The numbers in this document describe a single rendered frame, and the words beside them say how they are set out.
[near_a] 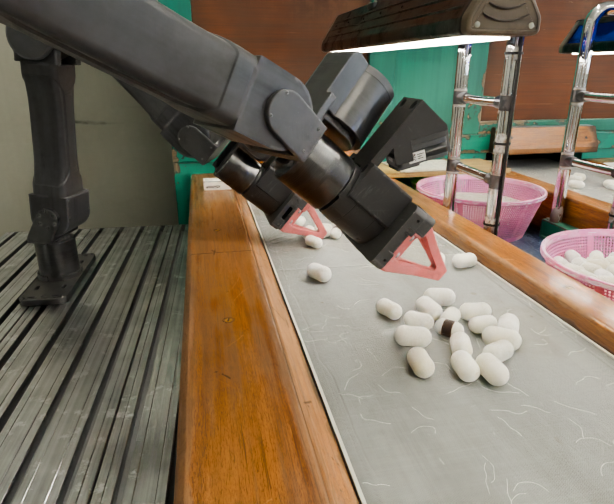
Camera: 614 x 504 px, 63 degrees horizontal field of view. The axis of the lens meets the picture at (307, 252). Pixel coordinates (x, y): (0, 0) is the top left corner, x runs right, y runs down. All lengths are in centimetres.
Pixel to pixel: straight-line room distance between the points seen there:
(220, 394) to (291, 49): 100
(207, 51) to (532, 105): 127
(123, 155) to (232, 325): 165
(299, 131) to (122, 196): 178
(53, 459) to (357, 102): 43
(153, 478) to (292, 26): 105
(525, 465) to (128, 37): 40
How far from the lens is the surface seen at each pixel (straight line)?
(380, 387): 47
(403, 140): 46
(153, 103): 78
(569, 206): 114
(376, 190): 45
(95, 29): 35
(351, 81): 46
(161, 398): 60
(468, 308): 59
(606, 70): 169
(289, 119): 40
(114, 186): 215
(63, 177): 86
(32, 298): 88
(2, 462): 57
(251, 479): 35
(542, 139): 152
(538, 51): 156
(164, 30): 36
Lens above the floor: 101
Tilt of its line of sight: 20 degrees down
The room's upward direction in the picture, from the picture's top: straight up
